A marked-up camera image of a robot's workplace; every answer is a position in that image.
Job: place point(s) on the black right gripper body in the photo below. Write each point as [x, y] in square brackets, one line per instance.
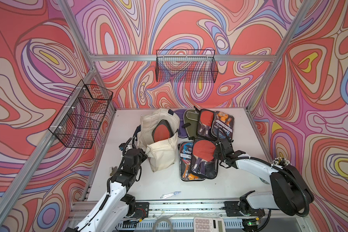
[219, 155]

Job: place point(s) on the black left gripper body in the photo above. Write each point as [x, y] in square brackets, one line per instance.
[141, 158]

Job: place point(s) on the black white-trimmed ping pong case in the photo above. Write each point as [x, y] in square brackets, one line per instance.
[222, 125]

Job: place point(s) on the clear red ping pong case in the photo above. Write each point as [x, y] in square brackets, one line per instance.
[204, 125]

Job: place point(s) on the clear Deerway ping pong set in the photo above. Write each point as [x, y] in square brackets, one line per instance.
[185, 155]

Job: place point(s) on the cream canvas tote bag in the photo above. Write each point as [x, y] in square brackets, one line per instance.
[162, 154]

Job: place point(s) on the purple ping pong paddle case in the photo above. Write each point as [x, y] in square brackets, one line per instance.
[182, 133]

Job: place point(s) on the olive ping pong paddle case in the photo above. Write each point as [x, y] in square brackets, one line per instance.
[191, 117]

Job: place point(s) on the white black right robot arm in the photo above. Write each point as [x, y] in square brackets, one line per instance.
[289, 192]

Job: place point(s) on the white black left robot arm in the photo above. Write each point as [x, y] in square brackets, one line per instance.
[116, 203]

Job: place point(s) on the small foil wrapper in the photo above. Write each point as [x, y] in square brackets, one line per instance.
[169, 195]

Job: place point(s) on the clear red paddle case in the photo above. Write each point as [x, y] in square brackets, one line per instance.
[162, 131]

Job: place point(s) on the mesh cup of pencils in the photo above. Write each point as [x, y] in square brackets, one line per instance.
[281, 161]

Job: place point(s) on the white pink calculator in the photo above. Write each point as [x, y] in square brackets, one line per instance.
[208, 224]

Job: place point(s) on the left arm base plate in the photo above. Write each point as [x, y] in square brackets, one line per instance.
[139, 210]

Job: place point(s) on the aluminium rail front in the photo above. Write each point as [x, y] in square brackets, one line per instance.
[173, 208]

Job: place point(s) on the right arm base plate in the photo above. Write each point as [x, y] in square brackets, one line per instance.
[237, 209]

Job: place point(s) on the black wire basket left wall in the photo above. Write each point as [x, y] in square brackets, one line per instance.
[85, 110]

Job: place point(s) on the black wire basket wall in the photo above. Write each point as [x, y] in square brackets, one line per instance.
[85, 110]
[186, 65]

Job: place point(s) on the black wire basket back wall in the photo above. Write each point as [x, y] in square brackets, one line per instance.
[186, 65]

